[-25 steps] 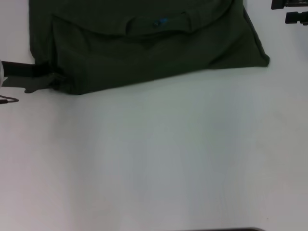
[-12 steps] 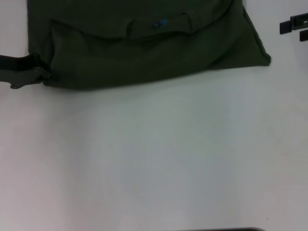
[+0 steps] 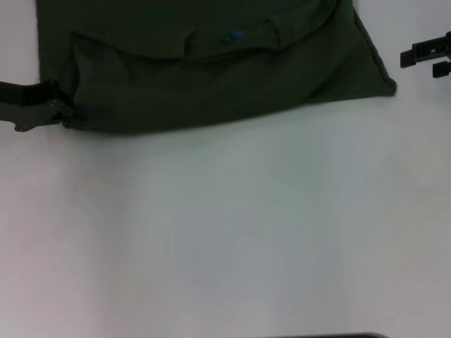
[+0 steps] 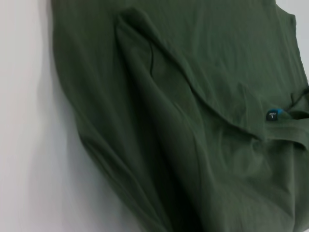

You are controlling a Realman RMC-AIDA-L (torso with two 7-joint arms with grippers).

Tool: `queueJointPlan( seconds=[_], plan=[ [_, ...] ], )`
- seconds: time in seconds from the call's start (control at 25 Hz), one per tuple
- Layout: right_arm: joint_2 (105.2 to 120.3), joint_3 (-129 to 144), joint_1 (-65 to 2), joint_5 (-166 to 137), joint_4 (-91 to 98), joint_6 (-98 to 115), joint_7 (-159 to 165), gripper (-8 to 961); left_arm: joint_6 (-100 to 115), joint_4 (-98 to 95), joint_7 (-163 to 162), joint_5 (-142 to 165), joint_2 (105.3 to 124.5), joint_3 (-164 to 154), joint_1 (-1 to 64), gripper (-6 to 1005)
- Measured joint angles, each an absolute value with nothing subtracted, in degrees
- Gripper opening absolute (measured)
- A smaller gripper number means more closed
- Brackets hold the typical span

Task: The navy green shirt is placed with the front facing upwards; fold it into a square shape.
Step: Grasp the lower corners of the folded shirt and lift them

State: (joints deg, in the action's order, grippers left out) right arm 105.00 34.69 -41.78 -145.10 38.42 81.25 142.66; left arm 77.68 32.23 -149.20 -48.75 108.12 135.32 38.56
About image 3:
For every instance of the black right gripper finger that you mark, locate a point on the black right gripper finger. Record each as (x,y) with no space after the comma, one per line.
(442,69)
(426,49)

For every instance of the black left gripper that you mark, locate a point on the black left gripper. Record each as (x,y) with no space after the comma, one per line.
(30,105)

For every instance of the dark green FREE t-shirt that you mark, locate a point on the dark green FREE t-shirt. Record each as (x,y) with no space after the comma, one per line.
(211,70)

